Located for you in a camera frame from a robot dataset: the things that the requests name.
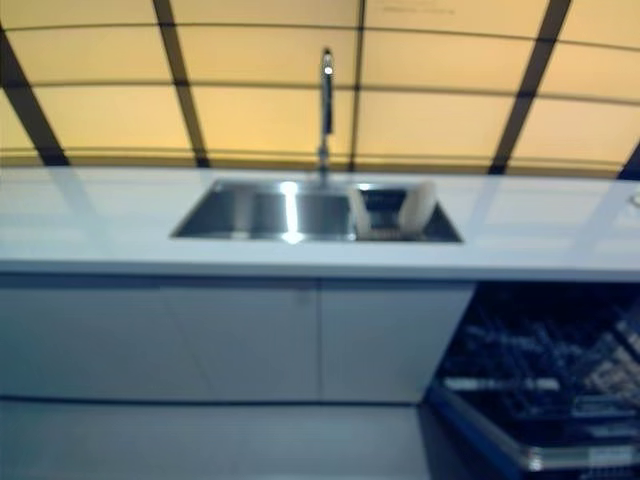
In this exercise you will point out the open dishwasher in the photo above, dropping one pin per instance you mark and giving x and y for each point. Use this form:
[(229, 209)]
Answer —
[(545, 370)]

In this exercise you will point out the dishwasher lower rack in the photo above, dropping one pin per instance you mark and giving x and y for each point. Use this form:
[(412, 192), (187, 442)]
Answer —
[(555, 370)]

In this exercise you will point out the dishwasher door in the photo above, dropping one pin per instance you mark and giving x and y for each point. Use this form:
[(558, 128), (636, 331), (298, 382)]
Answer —
[(540, 445)]

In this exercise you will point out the stainless steel sink basin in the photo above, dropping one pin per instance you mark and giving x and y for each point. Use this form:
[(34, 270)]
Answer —
[(280, 210)]

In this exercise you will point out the black dish rack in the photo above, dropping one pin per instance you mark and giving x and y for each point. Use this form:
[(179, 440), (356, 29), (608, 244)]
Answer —
[(382, 207)]

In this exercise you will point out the white cabinet door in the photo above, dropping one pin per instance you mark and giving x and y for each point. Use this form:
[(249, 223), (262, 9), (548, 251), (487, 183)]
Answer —
[(160, 340), (390, 340)]

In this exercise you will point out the chrome kitchen faucet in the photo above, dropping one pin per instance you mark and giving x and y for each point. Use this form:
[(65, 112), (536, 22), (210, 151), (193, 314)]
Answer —
[(326, 110)]

